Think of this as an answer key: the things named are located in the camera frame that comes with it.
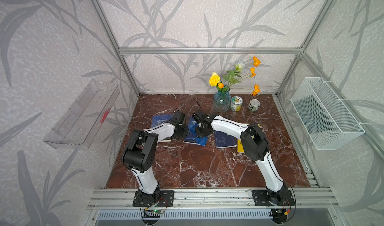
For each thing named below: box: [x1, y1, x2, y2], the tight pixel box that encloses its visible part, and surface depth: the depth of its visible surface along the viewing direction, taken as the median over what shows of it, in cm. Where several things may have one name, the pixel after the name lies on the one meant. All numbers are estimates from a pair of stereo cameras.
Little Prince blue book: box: [183, 116, 199, 145], surface depth 95 cm
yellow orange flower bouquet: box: [251, 56, 261, 96], surface depth 93 cm
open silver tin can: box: [248, 98, 261, 113], surface depth 110 cm
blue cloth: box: [196, 136, 208, 147], surface depth 92 cm
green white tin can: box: [230, 96, 243, 112], surface depth 108 cm
